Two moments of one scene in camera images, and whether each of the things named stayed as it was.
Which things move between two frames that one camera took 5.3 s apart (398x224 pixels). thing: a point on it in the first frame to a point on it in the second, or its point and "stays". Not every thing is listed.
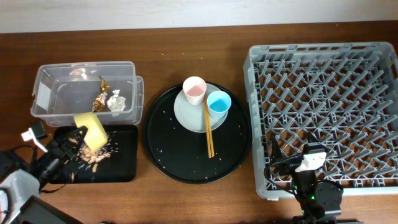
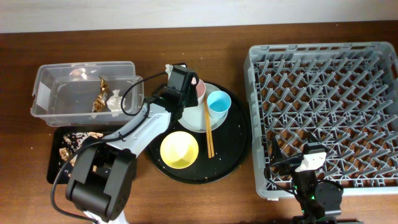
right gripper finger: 276,154 stays
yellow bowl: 96,135 to 179,150
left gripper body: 54,162 to 190,98
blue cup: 218,102 stays
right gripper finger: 311,138 stays
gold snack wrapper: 100,101 stays
